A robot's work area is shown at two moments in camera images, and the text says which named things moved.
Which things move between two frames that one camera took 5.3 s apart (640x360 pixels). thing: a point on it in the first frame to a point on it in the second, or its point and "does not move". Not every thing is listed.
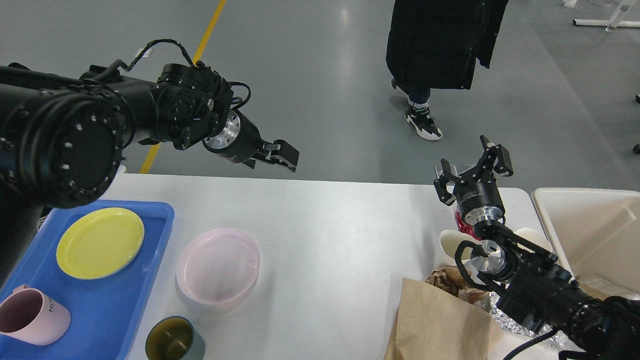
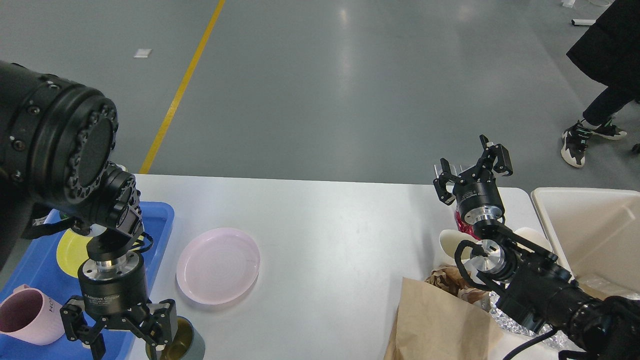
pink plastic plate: (217, 266) does not move
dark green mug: (174, 338) does not move
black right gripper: (479, 202) does not move
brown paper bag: (433, 324) does not move
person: (435, 44) to (610, 51)
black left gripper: (238, 140) to (115, 289)
